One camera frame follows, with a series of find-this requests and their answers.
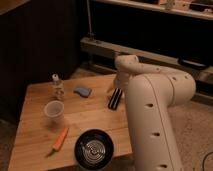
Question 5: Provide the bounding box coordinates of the orange carrot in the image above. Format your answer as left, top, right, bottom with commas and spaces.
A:
53, 127, 69, 151

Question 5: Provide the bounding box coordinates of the vertical metal pole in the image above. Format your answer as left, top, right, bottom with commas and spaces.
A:
86, 0, 94, 41

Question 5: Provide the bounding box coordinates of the black striped eraser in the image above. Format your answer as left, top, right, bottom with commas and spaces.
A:
108, 88, 122, 110

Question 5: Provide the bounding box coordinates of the wooden table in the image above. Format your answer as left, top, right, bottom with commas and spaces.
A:
8, 75, 132, 171

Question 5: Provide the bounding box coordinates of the clear plastic bottle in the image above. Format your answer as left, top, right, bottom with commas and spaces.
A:
52, 74, 64, 101

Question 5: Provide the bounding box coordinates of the black bowl with spiral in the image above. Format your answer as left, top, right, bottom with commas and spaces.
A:
74, 129, 114, 171

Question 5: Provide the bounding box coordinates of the translucent ceramic cup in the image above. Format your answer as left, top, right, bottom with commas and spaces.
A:
44, 100, 64, 124

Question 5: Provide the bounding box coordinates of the wooden shelf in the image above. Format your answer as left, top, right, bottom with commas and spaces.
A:
94, 0, 213, 21

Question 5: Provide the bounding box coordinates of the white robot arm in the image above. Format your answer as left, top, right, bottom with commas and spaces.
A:
109, 55, 196, 171

